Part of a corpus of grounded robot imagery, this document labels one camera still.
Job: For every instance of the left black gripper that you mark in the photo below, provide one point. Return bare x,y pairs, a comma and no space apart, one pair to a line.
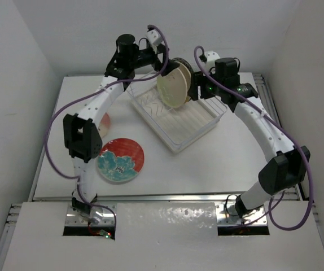
156,64

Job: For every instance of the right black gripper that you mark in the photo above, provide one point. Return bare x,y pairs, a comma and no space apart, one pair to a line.
198,79

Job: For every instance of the pink cream branch plate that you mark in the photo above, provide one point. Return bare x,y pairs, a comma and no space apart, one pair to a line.
104,125

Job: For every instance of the red blue floral plate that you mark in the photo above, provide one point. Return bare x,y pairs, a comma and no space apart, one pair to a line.
120,160

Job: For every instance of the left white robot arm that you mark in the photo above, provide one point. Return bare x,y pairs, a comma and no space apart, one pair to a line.
81,136

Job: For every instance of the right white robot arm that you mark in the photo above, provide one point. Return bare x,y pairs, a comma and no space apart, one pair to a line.
287,163

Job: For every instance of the black patterned plate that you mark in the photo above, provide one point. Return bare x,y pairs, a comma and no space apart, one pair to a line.
185,63

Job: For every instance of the tan plate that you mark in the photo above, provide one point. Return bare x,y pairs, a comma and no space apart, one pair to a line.
187,74

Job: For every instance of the cream drip tray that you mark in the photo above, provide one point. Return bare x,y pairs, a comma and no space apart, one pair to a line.
177,138

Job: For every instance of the white front cover panel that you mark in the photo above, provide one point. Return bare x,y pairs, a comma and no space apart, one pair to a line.
157,236

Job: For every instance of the small green circuit board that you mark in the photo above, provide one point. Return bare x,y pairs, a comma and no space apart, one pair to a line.
98,232

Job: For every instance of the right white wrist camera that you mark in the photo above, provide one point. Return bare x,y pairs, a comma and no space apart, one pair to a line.
208,59

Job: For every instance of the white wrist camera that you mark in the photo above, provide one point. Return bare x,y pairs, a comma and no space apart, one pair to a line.
154,38
208,59

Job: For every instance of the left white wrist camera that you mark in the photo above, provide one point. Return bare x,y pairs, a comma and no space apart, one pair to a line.
154,38

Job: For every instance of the white wire dish rack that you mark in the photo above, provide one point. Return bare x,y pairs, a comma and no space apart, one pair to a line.
145,98

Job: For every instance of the aluminium mounting rail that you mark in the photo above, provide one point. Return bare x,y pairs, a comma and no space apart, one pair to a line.
254,221

